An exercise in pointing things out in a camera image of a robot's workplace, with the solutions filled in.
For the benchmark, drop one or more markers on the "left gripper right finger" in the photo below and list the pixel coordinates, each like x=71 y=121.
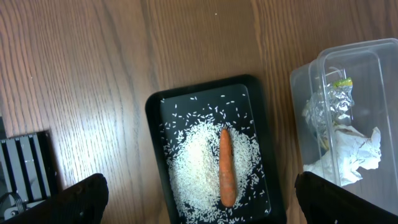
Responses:
x=324 y=202

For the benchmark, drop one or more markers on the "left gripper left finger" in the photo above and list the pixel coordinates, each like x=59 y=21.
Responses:
x=83 y=203

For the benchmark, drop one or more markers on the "white tissue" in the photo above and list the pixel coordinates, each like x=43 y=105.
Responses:
x=352 y=150

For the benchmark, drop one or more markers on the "yellow foil snack wrapper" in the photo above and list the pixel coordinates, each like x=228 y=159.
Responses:
x=337 y=100

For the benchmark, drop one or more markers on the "orange carrot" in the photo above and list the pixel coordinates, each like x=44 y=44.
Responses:
x=228 y=192

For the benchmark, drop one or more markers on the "pile of white rice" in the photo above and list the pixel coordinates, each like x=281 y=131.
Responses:
x=190 y=131

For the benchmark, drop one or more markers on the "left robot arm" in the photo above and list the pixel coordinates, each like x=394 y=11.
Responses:
x=30 y=176

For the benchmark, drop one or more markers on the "clear plastic bin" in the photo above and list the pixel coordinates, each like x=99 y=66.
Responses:
x=372 y=66

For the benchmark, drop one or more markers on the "black rectangular tray bin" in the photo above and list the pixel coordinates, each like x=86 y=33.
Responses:
x=152 y=118

